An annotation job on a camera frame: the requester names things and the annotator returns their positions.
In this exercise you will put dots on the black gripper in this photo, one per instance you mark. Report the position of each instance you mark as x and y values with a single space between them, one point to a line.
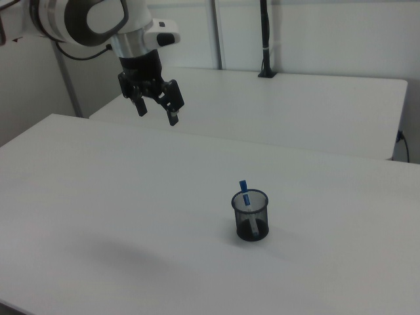
141 70

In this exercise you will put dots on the blue capped white marker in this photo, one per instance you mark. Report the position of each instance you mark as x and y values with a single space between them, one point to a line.
243 185

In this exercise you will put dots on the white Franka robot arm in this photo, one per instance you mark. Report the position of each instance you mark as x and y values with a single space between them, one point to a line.
98 16

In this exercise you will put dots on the white side table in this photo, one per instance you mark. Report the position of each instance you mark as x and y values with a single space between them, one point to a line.
279 108

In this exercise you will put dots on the black pole with clamp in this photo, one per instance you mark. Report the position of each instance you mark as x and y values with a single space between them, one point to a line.
266 39

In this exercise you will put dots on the black mesh pen cup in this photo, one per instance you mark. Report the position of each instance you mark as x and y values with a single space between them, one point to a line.
262 226

